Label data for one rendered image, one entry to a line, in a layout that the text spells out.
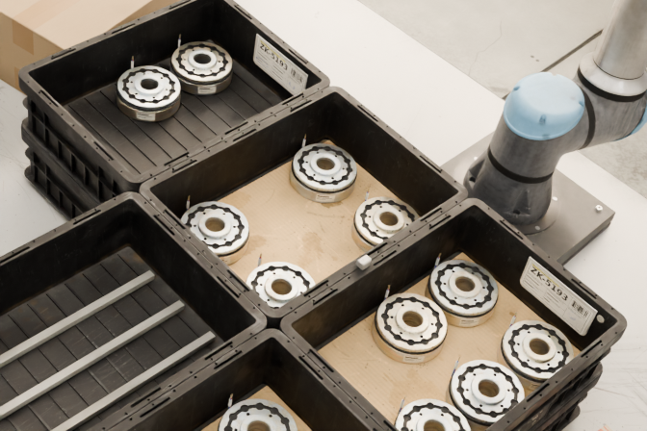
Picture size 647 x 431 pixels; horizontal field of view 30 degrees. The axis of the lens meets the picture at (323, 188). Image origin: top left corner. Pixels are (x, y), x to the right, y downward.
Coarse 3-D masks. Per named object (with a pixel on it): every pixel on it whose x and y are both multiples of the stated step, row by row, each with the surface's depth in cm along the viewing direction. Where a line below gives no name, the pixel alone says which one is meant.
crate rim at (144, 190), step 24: (312, 96) 189; (264, 120) 184; (216, 144) 179; (408, 144) 185; (432, 168) 182; (144, 192) 170; (456, 192) 180; (168, 216) 167; (432, 216) 175; (192, 240) 165; (216, 264) 163; (240, 288) 160; (312, 288) 162; (264, 312) 158; (288, 312) 159
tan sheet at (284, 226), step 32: (256, 192) 187; (288, 192) 188; (352, 192) 190; (384, 192) 191; (256, 224) 182; (288, 224) 183; (320, 224) 184; (256, 256) 178; (288, 256) 179; (320, 256) 180; (352, 256) 181
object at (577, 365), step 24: (456, 216) 176; (408, 240) 171; (528, 240) 174; (384, 264) 168; (552, 264) 172; (336, 288) 163; (576, 288) 169; (312, 312) 160; (288, 336) 156; (312, 360) 154; (576, 360) 160; (336, 384) 152; (552, 384) 157; (528, 408) 154
